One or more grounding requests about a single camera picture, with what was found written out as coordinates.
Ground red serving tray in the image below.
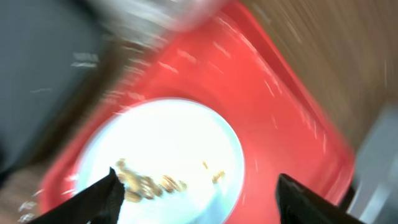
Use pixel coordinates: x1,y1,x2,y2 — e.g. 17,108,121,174
39,1,354,223

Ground black tray bin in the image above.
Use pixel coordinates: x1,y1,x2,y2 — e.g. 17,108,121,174
1,0,105,179

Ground grey dishwasher rack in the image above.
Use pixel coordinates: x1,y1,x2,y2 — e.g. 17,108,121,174
347,104,397,224

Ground light blue plate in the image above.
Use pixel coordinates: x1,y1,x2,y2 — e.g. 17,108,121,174
74,98,244,224

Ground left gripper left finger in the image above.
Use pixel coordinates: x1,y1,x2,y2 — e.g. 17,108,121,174
29,168,125,224

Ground peanut scraps on plate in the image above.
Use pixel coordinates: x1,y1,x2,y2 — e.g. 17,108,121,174
114,158,226,205

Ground clear plastic bin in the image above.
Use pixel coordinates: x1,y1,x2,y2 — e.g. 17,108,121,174
85,0,228,48

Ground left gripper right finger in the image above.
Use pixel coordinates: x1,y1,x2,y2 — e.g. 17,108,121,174
275,174,363,224

